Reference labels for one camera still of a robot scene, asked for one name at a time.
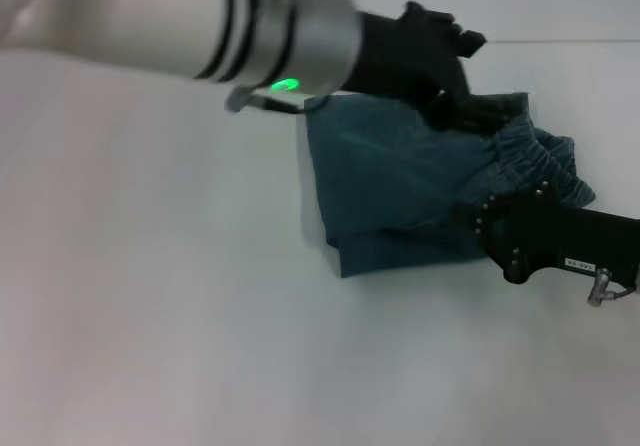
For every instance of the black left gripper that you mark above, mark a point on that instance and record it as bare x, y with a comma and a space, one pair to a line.
405, 56

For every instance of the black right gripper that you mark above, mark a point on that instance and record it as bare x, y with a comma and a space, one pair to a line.
560, 241

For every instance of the blue denim shorts with embroidery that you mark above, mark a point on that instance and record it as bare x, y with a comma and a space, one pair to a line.
390, 181

